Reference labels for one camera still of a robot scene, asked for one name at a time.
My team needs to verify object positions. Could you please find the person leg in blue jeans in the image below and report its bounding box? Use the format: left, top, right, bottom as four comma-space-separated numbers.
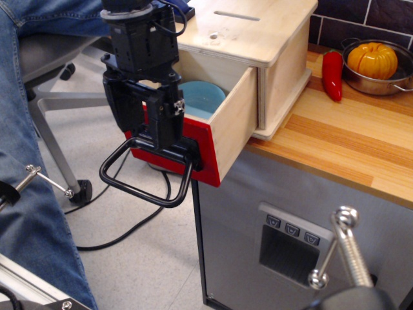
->
1, 1, 108, 309

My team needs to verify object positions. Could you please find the orange pumpkin toy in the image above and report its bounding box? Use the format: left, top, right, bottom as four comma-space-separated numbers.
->
347, 42, 398, 80

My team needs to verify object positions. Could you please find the grey metal cabinet front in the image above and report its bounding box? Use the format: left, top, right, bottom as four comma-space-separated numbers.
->
192, 150, 412, 309

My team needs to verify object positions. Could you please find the silver clamp screw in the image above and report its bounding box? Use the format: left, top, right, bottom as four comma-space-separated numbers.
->
303, 205, 398, 310
1, 165, 74, 211

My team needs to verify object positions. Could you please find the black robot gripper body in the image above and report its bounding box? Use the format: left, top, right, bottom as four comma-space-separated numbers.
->
101, 1, 181, 97

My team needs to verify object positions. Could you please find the blue clamp with black pad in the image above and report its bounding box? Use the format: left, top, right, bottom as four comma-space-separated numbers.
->
159, 0, 196, 24

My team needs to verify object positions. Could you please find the beige shoe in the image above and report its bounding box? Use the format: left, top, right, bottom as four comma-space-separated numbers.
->
148, 163, 176, 174

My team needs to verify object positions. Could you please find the grey office chair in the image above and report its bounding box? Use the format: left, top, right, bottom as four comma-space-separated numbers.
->
19, 34, 112, 206

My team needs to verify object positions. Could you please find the silver clamp screw left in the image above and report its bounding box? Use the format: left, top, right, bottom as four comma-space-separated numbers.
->
1, 165, 74, 211

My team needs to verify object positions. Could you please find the wooden drawer with red front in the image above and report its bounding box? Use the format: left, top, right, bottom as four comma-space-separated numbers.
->
99, 46, 258, 209

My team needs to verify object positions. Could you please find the light blue ceramic bowl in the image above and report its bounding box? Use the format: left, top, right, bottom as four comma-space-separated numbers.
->
179, 81, 226, 119

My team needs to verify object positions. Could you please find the red chili pepper toy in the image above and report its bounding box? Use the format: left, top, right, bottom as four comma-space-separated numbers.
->
322, 50, 343, 102

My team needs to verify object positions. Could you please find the black floor cable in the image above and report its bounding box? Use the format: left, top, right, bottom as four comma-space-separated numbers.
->
64, 151, 172, 252

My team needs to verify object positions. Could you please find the aluminium frame profile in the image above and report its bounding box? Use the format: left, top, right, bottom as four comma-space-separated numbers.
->
1, 254, 88, 309

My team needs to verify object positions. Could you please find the light wooden box housing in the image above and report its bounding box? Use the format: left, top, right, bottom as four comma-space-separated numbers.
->
178, 0, 318, 140

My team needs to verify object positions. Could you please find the silver clamp screw right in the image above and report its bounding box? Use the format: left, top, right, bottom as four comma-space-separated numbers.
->
303, 205, 398, 310

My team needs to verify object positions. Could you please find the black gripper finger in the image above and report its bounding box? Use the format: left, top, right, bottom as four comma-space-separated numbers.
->
103, 76, 144, 133
146, 84, 185, 150

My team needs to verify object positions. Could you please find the stainless steel pot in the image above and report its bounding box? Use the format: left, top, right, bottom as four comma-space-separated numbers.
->
341, 38, 412, 96

